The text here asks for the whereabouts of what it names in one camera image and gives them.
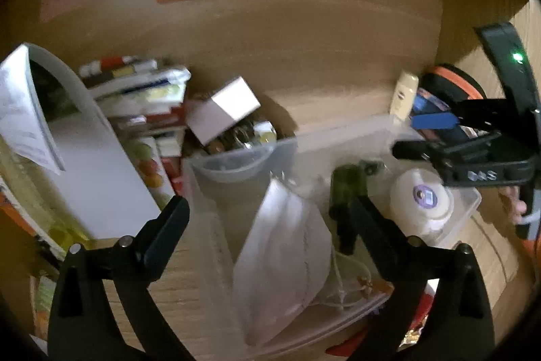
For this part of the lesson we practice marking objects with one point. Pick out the clear plastic storage box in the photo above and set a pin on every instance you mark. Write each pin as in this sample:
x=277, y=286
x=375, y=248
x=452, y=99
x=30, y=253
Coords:
x=203, y=192

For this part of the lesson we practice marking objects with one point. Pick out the blue patchwork pencil case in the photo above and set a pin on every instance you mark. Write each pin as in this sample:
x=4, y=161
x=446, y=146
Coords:
x=427, y=103

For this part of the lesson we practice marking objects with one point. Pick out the red fabric pouch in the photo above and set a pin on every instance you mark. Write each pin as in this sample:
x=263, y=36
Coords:
x=342, y=346

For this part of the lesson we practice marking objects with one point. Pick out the wooden desktop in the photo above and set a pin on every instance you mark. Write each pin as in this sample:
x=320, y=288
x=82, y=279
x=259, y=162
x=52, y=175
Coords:
x=494, y=251

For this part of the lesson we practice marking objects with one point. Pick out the black orange zip pouch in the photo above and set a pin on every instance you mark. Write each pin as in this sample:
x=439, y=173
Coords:
x=452, y=79

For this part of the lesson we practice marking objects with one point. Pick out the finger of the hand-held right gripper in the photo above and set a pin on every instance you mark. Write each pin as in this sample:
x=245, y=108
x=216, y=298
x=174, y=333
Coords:
x=435, y=120
x=414, y=150

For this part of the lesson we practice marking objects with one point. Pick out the white tape roll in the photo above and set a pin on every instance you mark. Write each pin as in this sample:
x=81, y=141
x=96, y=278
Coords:
x=405, y=196

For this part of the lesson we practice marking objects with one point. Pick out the stack of books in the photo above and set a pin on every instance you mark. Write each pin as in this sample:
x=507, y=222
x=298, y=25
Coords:
x=139, y=90

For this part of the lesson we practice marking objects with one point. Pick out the small white cardboard box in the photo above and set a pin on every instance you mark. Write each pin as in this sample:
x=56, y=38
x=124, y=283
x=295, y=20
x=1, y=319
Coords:
x=228, y=107

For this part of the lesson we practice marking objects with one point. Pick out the cream lotion tube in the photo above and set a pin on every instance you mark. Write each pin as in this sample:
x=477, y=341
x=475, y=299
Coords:
x=403, y=94

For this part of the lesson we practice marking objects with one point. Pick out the yellow orange booklets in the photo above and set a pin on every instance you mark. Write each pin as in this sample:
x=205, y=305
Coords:
x=46, y=225

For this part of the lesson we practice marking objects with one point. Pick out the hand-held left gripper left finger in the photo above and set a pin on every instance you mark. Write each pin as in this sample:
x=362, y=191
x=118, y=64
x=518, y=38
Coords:
x=169, y=225

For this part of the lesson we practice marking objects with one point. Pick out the white face mask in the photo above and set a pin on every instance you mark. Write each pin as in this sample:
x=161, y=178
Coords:
x=287, y=251

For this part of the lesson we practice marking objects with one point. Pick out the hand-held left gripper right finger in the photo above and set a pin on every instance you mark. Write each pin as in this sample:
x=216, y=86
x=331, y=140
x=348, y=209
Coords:
x=372, y=225

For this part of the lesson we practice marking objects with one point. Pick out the person's right hand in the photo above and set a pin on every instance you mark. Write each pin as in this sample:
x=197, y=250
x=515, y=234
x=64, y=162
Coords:
x=513, y=204

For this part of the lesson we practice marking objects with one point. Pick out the dark green plastic object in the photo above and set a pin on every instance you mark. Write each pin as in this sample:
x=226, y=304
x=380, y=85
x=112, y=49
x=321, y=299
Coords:
x=344, y=187

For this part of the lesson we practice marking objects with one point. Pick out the white bent booklet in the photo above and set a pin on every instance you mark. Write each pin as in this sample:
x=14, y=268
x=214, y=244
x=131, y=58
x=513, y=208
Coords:
x=97, y=166

